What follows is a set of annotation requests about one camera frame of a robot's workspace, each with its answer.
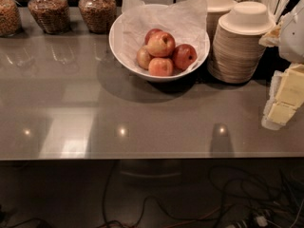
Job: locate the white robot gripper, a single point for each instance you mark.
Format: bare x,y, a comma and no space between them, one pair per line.
294,37

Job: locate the right red apple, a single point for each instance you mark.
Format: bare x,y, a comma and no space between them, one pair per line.
184,56

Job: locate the white ceramic bowl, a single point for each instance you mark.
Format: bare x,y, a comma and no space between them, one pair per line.
116,44

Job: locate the white paper bowl liner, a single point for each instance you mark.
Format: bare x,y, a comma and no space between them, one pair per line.
185,20

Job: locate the front yellow-red apple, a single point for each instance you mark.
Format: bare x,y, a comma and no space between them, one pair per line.
162,67

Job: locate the yellow-red apple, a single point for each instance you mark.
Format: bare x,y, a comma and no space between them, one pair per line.
143,58
162,67

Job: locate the top red-yellow apple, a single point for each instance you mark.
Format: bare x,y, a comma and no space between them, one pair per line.
161,44

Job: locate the left yellow-red apple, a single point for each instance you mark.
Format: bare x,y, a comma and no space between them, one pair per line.
143,58

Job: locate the front stack of paper bowls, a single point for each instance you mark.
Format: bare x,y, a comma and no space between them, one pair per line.
235,50

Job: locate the right glass cereal jar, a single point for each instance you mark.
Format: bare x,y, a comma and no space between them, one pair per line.
98,15

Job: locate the glass cereal jar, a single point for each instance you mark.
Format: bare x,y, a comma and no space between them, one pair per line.
52,16
10,20
98,15

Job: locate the middle glass cereal jar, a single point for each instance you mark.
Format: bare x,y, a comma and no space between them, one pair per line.
52,16

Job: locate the left glass cereal jar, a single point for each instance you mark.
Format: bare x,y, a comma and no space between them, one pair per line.
10,20

